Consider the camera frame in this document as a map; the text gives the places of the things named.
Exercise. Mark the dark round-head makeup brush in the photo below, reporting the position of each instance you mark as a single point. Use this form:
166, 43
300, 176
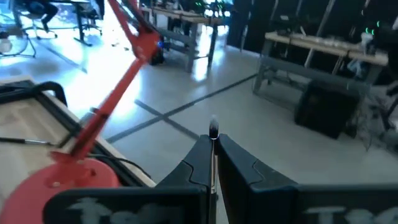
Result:
214, 130

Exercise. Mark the red desk lamp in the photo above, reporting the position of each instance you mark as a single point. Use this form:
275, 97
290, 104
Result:
77, 174

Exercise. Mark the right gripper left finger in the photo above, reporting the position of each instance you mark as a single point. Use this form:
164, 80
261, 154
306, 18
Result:
186, 186

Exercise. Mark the background black robot arm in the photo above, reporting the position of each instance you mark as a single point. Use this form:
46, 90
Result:
385, 40

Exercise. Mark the person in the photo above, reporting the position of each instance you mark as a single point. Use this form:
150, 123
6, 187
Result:
43, 9

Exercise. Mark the wooden table grey legs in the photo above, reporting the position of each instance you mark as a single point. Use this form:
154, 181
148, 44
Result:
186, 18
326, 46

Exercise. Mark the black floor case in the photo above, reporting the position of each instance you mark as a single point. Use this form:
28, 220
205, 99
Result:
326, 109

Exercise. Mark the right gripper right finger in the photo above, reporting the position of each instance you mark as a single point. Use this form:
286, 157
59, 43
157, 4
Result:
248, 193

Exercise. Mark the black desk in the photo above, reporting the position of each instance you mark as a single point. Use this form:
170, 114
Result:
78, 21

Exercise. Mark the thin black makeup brush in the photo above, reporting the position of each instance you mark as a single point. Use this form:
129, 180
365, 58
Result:
34, 142

